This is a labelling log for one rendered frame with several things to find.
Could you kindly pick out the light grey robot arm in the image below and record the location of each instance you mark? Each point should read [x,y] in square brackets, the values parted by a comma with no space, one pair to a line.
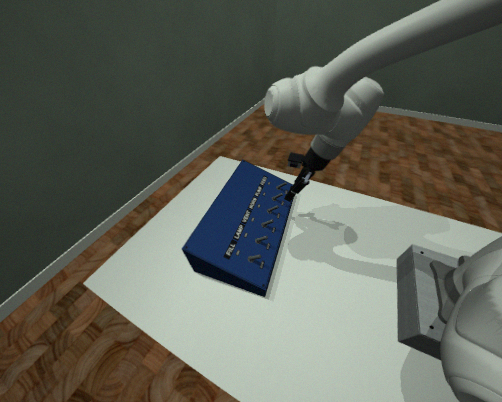
[314,103]

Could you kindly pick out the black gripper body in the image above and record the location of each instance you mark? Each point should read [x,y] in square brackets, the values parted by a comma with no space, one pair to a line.
[314,162]

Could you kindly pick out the blue switch panel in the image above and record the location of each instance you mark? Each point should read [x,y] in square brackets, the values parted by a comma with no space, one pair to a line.
[236,229]

